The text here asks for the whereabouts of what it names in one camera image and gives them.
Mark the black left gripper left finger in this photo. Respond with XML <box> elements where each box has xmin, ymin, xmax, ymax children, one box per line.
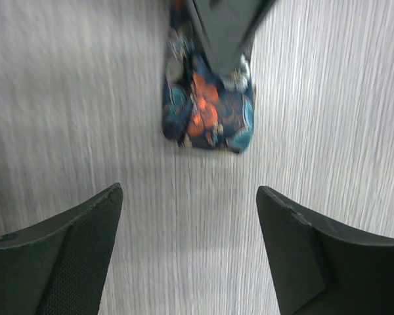
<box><xmin>0</xmin><ymin>183</ymin><xmax>123</xmax><ymax>314</ymax></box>

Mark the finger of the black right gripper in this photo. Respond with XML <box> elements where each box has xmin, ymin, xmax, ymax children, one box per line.
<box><xmin>186</xmin><ymin>0</ymin><xmax>274</xmax><ymax>74</ymax></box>

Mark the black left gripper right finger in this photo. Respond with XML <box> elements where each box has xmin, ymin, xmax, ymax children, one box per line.
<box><xmin>256</xmin><ymin>186</ymin><xmax>394</xmax><ymax>314</ymax></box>

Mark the navy floral silk tie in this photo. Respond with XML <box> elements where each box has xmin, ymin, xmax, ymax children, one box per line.
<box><xmin>162</xmin><ymin>1</ymin><xmax>255</xmax><ymax>154</ymax></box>

